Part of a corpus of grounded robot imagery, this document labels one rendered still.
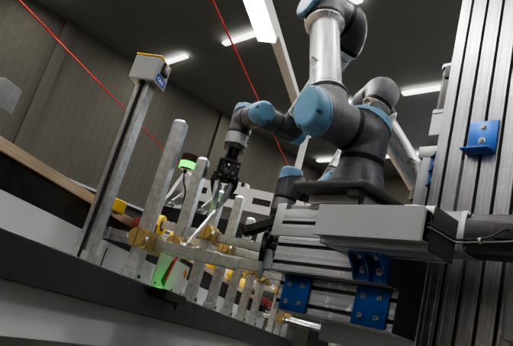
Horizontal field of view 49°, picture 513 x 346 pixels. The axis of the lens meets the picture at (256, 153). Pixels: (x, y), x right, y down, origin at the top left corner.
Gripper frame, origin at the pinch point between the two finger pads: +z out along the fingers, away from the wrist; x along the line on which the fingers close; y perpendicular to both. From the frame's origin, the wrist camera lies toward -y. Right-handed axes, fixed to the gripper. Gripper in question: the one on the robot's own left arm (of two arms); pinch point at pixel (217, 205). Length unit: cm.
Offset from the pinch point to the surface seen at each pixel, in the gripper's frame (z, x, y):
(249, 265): 16.5, 14.6, 5.7
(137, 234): 19.6, -18.2, 27.7
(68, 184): 12, -40, 30
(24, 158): 12, -46, 49
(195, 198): 0.6, -7.5, 2.1
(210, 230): 5.5, 0.2, -18.7
